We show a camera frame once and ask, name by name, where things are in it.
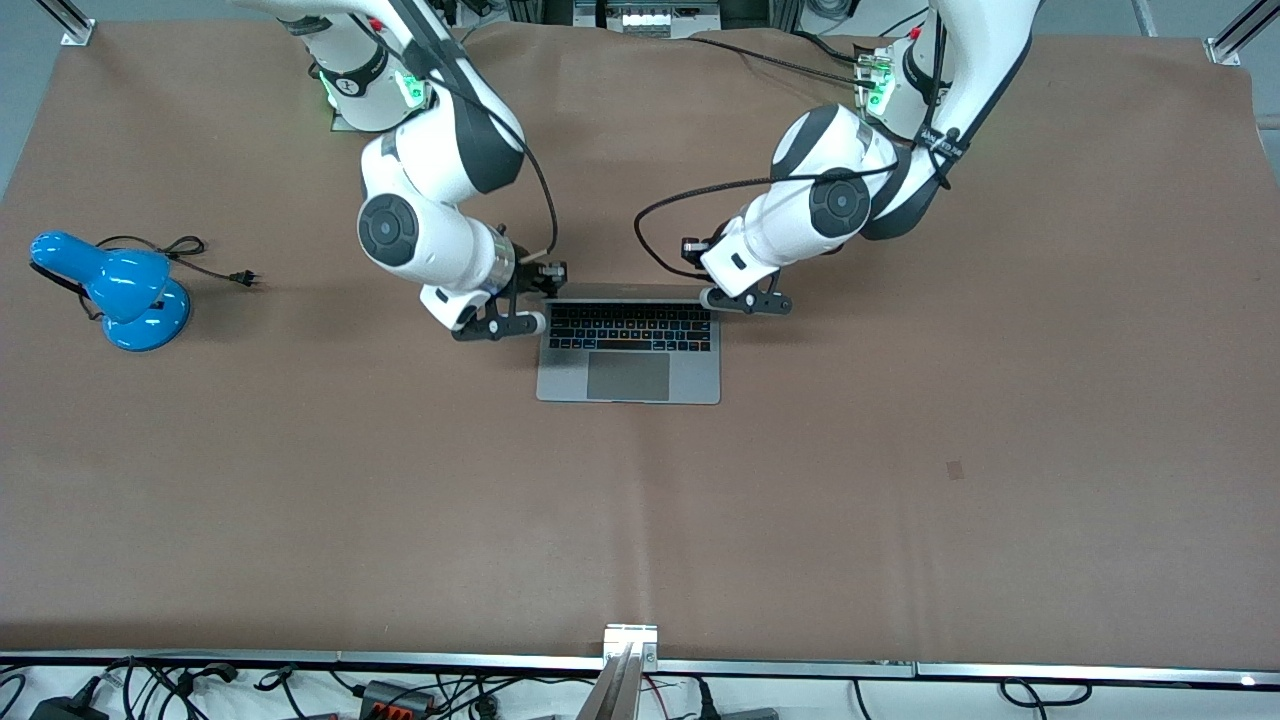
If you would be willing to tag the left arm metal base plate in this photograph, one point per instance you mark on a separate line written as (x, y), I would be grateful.
(868, 100)

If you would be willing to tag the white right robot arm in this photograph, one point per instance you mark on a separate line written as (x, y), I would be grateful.
(440, 150)

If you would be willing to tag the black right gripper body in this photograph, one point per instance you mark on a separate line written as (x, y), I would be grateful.
(532, 274)

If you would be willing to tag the black power adapter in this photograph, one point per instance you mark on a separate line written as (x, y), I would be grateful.
(65, 708)

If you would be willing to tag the aluminium frame profile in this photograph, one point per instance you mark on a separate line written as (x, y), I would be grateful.
(72, 25)
(1240, 35)

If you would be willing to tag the black orange connector box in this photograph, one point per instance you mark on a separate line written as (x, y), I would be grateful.
(398, 697)

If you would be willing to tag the grey aluminium laptop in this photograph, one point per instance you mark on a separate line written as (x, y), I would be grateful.
(628, 375)

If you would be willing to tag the brown table cover mat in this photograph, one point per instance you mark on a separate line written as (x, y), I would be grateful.
(400, 500)

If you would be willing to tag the blue desk lamp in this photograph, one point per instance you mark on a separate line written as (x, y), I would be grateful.
(130, 295)

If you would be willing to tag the aluminium table edge strip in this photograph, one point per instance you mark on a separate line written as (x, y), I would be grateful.
(800, 667)

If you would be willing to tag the dark grey box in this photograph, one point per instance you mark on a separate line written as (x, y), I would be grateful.
(745, 713)

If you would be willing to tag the aluminium camera post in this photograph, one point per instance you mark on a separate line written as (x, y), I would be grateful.
(622, 680)

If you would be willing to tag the grey control box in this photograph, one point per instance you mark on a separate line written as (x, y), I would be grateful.
(645, 18)

